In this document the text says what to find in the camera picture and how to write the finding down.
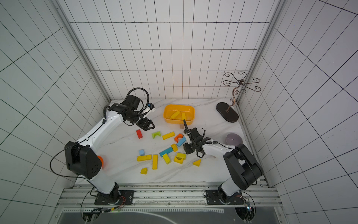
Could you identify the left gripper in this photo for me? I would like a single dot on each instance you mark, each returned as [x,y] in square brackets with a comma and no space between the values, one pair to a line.
[147,122]

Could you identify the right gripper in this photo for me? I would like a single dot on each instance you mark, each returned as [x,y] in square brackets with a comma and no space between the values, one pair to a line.
[193,137]

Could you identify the yellow long block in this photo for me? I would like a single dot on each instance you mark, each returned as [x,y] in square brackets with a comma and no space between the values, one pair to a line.
[155,162]
[168,135]
[144,158]

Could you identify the yellow long block diagonal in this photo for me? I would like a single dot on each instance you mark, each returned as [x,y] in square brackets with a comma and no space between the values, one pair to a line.
[173,116]

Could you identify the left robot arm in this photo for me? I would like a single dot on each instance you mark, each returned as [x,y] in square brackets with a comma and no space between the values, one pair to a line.
[81,156]

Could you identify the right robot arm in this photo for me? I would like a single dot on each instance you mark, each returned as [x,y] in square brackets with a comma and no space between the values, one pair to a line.
[243,167]

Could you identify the red block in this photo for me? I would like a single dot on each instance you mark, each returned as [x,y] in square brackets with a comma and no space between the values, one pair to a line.
[139,134]

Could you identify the light blue long block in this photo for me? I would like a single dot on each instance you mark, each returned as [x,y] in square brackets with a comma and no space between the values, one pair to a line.
[181,142]

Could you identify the green arch block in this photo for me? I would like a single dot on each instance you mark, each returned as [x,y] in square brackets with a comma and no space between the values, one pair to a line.
[155,134]

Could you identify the yellow triangle block right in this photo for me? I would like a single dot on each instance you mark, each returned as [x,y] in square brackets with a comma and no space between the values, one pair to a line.
[197,163]

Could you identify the orange arch block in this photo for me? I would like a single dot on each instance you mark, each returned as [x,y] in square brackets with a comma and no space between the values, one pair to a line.
[178,137]

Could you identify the yellow cube centre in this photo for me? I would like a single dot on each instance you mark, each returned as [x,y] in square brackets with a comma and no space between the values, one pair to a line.
[174,147]

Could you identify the yellow plastic tub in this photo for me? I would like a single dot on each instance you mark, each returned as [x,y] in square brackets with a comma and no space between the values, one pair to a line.
[171,109]

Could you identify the teal long block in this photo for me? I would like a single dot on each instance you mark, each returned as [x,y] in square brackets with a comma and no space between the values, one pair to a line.
[166,151]

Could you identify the light blue small cube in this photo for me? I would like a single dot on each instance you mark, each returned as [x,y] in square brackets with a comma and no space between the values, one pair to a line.
[141,152]

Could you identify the yellow short block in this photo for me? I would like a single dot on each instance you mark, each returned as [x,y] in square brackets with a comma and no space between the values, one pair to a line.
[166,158]

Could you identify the purple bowl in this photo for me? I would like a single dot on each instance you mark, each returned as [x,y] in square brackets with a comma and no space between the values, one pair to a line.
[233,139]

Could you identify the yellow long block upright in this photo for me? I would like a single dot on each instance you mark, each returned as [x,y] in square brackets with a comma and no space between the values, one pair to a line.
[155,162]

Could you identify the black metal hook stand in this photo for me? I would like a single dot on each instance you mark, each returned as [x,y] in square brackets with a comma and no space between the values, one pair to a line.
[242,85]

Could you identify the orange bowl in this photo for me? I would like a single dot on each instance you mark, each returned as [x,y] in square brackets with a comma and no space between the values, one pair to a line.
[102,161]

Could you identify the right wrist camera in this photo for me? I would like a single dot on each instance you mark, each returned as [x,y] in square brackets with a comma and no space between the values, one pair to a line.
[187,136]

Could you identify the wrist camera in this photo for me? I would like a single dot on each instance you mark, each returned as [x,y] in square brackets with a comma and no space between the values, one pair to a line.
[148,108]
[187,136]

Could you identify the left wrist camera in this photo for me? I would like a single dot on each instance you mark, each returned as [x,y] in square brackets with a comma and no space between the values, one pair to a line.
[148,108]

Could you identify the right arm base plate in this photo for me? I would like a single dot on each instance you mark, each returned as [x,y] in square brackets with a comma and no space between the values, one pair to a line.
[218,197]

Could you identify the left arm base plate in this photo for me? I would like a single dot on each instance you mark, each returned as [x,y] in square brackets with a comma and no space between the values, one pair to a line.
[118,198]

